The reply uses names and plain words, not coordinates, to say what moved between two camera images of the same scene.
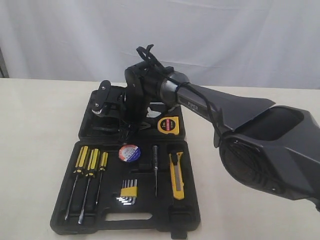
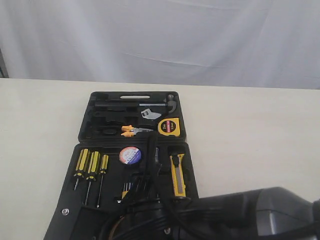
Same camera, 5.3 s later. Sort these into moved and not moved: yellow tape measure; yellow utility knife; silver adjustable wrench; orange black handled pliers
Moved: orange black handled pliers
Not moved: silver adjustable wrench; yellow tape measure; yellow utility knife
